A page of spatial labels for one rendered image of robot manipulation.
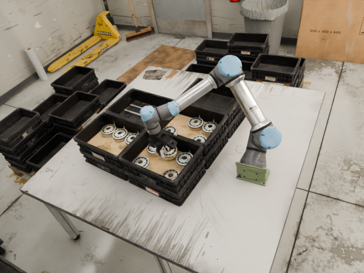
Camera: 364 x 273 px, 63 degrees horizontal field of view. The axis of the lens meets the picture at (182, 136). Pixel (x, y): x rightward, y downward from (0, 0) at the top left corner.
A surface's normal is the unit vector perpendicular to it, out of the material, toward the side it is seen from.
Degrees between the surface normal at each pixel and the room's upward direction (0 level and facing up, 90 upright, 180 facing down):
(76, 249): 0
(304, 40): 75
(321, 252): 0
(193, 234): 0
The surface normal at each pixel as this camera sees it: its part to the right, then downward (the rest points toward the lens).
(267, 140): 0.14, 0.10
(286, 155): -0.15, -0.73
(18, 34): 0.88, 0.22
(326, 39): -0.47, 0.44
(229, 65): 0.01, -0.14
